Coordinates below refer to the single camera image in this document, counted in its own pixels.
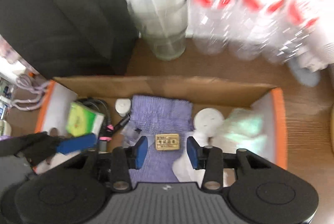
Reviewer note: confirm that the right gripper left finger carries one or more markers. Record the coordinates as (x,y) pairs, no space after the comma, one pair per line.
(124,159)

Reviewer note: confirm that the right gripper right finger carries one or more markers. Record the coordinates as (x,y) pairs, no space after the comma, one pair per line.
(209,159)

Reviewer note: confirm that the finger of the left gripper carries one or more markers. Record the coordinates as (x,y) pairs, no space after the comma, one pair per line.
(77,144)

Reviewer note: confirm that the green tissue pack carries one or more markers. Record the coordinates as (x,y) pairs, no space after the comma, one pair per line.
(83,121)

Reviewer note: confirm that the white round cap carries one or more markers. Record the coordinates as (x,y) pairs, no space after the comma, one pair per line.
(207,121)

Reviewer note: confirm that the pale green plastic bag ball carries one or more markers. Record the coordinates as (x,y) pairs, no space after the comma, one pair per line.
(243,128)

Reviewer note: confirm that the red cardboard box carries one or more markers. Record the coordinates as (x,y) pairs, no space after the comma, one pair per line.
(225,114)

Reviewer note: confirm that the purple knitted cloth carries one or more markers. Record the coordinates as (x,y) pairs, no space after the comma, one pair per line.
(158,115)

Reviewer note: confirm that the small white round jar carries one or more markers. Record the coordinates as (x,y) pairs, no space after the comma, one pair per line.
(123,106)

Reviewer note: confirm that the purple tissue box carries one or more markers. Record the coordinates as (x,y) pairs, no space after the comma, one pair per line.
(3,137)

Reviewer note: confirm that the black paper bag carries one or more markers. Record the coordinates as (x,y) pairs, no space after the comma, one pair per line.
(63,38)

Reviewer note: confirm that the yellow thermos jug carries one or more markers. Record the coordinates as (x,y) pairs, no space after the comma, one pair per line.
(332,118)

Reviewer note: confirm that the white astronaut speaker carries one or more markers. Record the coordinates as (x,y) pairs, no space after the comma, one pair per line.
(308,61)

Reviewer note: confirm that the clear drinking glass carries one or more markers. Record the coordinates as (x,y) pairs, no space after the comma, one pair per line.
(162,24)

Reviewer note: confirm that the water bottle right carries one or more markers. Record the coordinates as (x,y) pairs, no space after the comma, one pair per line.
(292,26)

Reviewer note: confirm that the water bottle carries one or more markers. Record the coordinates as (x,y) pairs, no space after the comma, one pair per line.
(209,24)
(292,26)
(252,26)

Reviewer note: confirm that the water bottle middle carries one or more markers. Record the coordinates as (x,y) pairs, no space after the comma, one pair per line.
(252,26)

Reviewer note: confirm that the water bottle left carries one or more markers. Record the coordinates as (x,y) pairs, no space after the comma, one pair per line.
(209,24)

